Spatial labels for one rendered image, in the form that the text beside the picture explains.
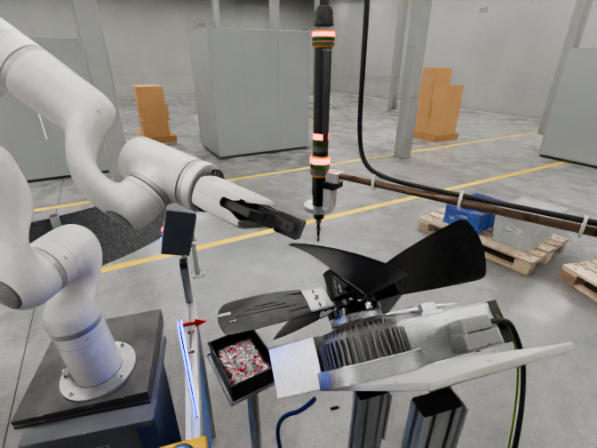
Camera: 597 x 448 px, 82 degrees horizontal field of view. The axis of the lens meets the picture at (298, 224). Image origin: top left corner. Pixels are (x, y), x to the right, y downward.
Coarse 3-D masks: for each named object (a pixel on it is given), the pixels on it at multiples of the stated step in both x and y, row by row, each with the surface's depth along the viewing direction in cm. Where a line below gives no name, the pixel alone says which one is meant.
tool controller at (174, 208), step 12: (168, 216) 130; (180, 216) 131; (192, 216) 132; (168, 228) 132; (180, 228) 133; (192, 228) 134; (168, 240) 133; (180, 240) 135; (192, 240) 138; (168, 252) 136; (180, 252) 137
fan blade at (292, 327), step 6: (318, 312) 103; (300, 318) 111; (306, 318) 107; (312, 318) 104; (318, 318) 101; (294, 324) 111; (300, 324) 107; (306, 324) 104; (282, 330) 116; (288, 330) 112; (294, 330) 108; (276, 336) 114; (282, 336) 111
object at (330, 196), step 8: (328, 176) 74; (336, 176) 73; (328, 184) 74; (336, 184) 74; (328, 192) 76; (336, 192) 78; (328, 200) 77; (336, 200) 79; (304, 208) 80; (312, 208) 78; (320, 208) 78; (328, 208) 77
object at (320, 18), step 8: (320, 0) 63; (328, 0) 63; (320, 8) 63; (328, 8) 63; (320, 16) 63; (328, 16) 63; (320, 24) 63; (328, 24) 63; (312, 184) 78; (320, 184) 77; (312, 192) 79; (320, 192) 77; (312, 200) 80; (320, 200) 78; (320, 216) 80
